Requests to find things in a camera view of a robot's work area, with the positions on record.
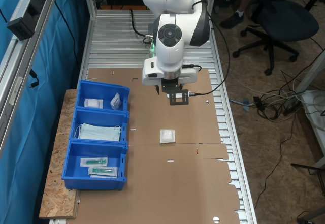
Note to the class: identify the white gauze packet clear bag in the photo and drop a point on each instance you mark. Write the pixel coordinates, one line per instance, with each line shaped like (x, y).
(167, 136)

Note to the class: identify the brown cardboard sheet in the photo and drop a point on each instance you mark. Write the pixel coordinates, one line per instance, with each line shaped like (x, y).
(152, 114)
(165, 188)

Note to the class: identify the small upright printed packet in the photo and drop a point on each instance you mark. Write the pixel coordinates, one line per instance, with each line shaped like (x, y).
(116, 102)

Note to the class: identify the blue bin with gauze packets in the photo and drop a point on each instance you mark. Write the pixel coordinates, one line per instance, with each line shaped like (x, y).
(101, 89)

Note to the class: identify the flat white gauze packet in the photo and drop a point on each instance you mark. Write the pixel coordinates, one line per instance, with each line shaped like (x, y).
(93, 103)

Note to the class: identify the blue bin with face masks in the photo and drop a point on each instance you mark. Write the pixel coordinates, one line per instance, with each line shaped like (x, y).
(100, 117)

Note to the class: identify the light blue face mask stack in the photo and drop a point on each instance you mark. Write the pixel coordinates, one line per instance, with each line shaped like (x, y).
(99, 132)

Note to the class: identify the black power adapter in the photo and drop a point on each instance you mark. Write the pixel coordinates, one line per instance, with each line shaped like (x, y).
(259, 103)

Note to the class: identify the person's leg with dark shoe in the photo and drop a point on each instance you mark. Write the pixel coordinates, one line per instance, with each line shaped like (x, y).
(232, 20)

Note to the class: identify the green syringe packet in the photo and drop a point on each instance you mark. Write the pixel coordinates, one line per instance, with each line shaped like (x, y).
(94, 162)
(102, 172)

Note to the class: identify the dark floor power strip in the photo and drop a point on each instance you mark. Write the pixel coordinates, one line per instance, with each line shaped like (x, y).
(292, 106)

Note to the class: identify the blue bin with syringe packets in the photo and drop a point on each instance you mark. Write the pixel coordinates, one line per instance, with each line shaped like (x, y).
(76, 173)

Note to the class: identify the dark office chair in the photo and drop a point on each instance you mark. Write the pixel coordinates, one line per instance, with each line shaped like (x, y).
(287, 23)

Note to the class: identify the aluminium profile beam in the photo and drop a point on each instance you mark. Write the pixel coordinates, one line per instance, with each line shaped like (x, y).
(15, 64)

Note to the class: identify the OSB wood board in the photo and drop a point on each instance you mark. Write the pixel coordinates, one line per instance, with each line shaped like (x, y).
(58, 183)

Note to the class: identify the black strip on beam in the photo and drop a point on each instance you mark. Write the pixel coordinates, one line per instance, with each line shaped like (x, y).
(21, 28)

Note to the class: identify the black floor stand foot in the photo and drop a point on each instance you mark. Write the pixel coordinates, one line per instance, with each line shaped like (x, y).
(307, 166)

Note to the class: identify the black gripper camera mount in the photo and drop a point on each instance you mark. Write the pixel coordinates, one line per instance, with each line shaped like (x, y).
(179, 99)

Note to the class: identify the white table leg frame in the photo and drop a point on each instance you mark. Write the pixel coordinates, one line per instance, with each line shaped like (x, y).
(314, 102)

